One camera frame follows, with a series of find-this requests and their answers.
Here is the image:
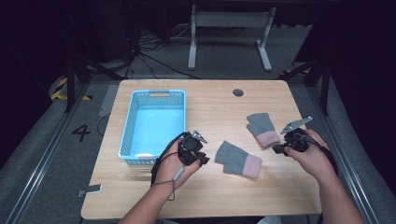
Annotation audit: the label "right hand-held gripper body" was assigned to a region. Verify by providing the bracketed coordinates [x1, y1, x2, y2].
[279, 116, 314, 153]

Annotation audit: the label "white metal desk frame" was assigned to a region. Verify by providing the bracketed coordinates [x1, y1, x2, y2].
[187, 4, 277, 73]

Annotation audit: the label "grey pink sock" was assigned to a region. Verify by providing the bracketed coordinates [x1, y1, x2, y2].
[246, 112, 281, 149]
[214, 140, 263, 180]

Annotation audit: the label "grey wrist lanyard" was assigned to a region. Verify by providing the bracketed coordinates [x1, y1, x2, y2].
[151, 165, 187, 202]

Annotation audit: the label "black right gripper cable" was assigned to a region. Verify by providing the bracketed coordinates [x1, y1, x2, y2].
[293, 133, 340, 177]

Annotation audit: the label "aluminium floor rail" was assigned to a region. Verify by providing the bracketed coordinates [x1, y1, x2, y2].
[4, 83, 92, 224]
[306, 87, 380, 224]

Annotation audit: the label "blue plastic basket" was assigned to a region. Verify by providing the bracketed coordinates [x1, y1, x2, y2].
[118, 89, 187, 166]

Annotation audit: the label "thin black cable loop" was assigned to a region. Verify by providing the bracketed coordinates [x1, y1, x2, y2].
[96, 113, 111, 137]

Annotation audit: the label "black metal stand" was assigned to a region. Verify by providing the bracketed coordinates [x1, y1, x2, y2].
[64, 54, 125, 114]
[279, 57, 332, 117]

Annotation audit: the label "black floor cables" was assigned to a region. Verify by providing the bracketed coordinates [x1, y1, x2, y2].
[124, 24, 201, 80]

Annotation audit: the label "person's right hand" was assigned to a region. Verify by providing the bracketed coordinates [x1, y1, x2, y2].
[283, 129, 336, 185]

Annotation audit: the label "black left gripper strap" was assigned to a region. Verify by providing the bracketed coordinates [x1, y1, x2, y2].
[150, 132, 190, 188]

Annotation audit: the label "small grey tape piece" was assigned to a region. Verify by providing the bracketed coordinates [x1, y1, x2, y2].
[76, 184, 103, 199]

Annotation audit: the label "grey floor tape strip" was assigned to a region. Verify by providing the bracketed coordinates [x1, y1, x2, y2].
[98, 84, 120, 118]

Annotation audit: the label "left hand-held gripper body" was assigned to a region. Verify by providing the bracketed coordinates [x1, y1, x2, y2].
[177, 130, 209, 166]

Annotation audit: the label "yellow black hazard tape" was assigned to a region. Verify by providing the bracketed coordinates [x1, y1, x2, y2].
[50, 77, 93, 102]

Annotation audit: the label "person's left hand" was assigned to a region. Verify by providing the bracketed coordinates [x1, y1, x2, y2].
[154, 138, 202, 191]

